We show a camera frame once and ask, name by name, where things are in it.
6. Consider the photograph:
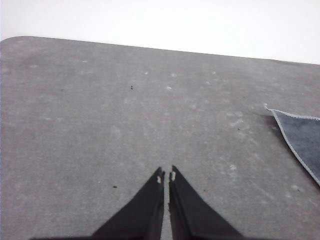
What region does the grey table cloth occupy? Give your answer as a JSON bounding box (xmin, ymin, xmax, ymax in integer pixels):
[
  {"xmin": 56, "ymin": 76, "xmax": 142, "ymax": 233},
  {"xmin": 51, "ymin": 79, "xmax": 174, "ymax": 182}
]
[{"xmin": 0, "ymin": 35, "xmax": 320, "ymax": 240}]

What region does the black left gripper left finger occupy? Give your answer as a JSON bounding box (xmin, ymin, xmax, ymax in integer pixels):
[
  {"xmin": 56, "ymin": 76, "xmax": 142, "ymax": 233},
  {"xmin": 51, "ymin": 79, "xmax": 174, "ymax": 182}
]
[{"xmin": 91, "ymin": 166, "xmax": 166, "ymax": 240}]

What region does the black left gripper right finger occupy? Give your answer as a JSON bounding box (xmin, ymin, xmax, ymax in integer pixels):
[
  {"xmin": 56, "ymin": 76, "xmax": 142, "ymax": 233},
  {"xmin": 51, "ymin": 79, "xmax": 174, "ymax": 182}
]
[{"xmin": 168, "ymin": 164, "xmax": 245, "ymax": 240}]

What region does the purple towel with grey hem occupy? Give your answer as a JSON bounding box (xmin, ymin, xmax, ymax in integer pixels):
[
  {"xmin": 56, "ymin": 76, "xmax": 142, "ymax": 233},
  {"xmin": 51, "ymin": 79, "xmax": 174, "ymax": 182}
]
[{"xmin": 263, "ymin": 102, "xmax": 320, "ymax": 187}]

